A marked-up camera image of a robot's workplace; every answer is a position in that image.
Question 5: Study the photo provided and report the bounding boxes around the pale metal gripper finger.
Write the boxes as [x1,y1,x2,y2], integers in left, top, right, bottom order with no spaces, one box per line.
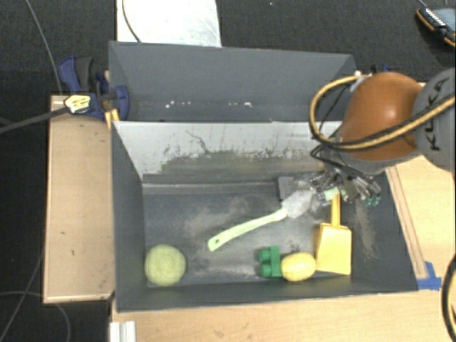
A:
[307,176,331,192]
[309,190,336,216]

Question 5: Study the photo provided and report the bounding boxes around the yellow toy shovel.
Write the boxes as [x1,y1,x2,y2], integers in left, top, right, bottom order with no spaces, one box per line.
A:
[313,192,353,276]

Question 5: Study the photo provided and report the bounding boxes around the yellow toy lemon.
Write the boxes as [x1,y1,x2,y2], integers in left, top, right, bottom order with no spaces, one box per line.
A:
[280,251,317,283]

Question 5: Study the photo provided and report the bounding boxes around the pale green dish brush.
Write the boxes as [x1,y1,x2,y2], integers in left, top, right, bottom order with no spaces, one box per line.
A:
[207,187,339,252]

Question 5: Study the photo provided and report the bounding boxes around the green toy brick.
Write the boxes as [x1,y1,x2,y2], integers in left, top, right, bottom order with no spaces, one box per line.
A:
[254,245,284,279]

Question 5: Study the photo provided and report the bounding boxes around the grey metal bin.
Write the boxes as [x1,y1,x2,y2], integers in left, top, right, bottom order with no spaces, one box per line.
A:
[108,40,420,313]

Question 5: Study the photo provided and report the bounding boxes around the pale green ball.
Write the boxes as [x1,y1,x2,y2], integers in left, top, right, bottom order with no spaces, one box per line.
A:
[143,244,187,287]

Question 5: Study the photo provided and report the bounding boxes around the pale wood board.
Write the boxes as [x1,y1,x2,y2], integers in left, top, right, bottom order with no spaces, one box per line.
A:
[42,94,117,304]

